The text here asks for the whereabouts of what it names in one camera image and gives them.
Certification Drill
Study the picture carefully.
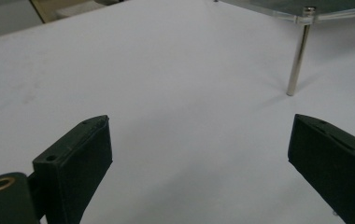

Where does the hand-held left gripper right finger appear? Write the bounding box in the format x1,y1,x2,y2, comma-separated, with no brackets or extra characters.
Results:
288,113,355,224

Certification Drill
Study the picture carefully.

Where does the white table cover sheet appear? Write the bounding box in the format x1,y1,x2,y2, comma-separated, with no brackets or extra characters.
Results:
0,0,355,224

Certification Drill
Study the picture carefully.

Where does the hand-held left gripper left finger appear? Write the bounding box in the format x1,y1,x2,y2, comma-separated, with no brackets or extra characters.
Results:
33,115,114,224

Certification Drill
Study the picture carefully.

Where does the clear acrylic picture frame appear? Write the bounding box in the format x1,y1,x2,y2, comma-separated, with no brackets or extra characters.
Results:
212,0,355,97

